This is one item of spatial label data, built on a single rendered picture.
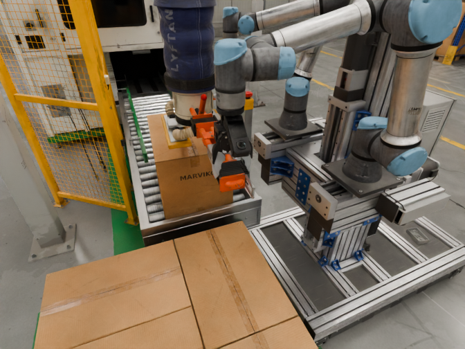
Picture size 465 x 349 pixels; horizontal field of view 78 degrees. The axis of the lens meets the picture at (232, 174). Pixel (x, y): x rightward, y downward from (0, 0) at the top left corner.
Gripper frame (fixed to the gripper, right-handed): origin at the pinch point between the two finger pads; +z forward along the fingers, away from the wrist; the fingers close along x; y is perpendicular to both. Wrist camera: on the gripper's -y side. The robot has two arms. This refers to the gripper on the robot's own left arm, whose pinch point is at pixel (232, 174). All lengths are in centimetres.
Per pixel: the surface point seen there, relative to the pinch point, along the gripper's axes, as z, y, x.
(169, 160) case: 27, 58, 16
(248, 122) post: 38, 113, -44
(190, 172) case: 36, 58, 6
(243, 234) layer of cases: 67, 37, -17
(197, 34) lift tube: -29, 50, -1
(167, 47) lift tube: -24, 57, 10
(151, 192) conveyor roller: 68, 90, 29
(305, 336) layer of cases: 67, -20, -24
